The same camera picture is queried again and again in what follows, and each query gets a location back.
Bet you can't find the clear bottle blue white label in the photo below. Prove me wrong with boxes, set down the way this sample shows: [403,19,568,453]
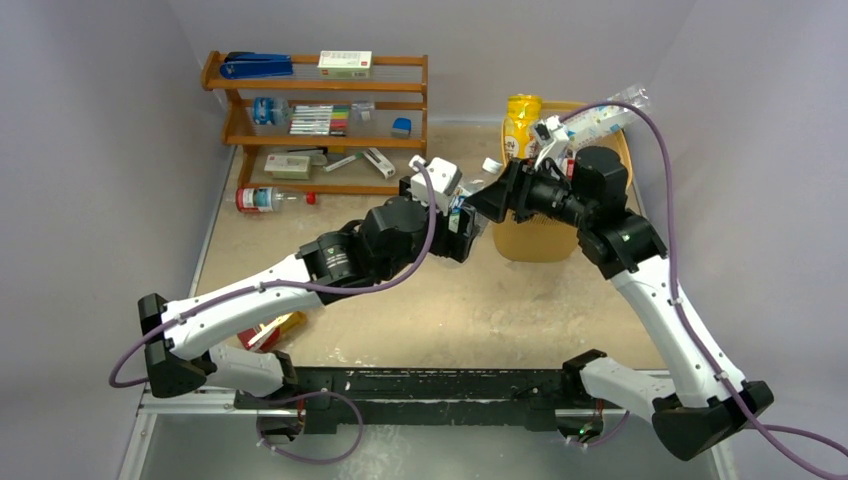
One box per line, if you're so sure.
[448,157,503,233]

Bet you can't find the yellow mesh waste bin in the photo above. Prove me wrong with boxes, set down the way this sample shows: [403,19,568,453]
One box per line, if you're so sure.
[491,100,634,264]

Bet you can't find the yellow plastic bottle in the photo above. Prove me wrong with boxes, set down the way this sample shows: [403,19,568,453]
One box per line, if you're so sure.
[501,94,542,161]

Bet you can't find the clear bottle red label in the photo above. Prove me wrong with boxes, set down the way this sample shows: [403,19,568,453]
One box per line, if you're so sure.
[223,187,317,214]

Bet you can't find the amber bottle red gold label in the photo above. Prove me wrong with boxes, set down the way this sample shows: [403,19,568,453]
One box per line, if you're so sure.
[236,312,308,353]

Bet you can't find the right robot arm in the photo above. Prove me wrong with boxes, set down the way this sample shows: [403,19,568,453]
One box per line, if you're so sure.
[465,146,774,460]

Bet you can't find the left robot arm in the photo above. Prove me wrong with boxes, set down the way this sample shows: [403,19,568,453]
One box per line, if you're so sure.
[137,172,479,409]

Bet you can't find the white stapler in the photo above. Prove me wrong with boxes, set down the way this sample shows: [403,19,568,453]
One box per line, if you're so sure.
[363,147,396,179]

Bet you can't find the blue white eraser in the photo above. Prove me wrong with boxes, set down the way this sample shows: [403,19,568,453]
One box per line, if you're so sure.
[390,117,413,139]

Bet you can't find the white marker pen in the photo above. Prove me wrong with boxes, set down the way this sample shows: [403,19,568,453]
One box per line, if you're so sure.
[323,152,363,173]

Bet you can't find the small clear container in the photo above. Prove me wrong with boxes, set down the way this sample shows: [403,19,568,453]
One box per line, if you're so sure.
[350,101,377,123]

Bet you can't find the wooden shelf rack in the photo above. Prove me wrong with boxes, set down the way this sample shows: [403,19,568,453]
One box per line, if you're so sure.
[201,51,429,195]

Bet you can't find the set of colored markers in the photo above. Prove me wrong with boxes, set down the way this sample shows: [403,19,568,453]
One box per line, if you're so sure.
[289,104,350,137]

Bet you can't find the blue stapler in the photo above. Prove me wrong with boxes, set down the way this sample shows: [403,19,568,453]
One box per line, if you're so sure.
[219,52,294,80]

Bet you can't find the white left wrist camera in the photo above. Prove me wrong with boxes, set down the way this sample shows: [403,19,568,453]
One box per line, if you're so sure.
[408,155,462,214]

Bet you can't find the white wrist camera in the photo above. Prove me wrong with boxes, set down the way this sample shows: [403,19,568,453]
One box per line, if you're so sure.
[532,115,571,170]
[408,155,462,214]

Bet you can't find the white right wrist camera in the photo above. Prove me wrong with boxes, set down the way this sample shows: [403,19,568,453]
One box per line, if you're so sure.
[532,115,571,170]

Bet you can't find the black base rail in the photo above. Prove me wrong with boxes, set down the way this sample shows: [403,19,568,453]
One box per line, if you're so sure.
[234,367,597,434]

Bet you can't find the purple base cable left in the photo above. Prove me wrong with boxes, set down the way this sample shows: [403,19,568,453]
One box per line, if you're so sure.
[255,390,366,466]

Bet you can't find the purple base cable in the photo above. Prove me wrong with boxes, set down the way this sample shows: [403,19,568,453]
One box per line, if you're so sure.
[564,407,634,452]
[255,390,366,466]

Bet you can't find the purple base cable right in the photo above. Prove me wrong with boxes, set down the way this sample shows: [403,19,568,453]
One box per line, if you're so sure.
[564,407,634,452]

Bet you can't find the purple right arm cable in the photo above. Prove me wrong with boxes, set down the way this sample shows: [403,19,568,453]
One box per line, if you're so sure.
[559,100,848,480]

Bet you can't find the aluminium table frame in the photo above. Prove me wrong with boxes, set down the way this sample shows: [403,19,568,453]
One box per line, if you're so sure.
[120,389,738,479]

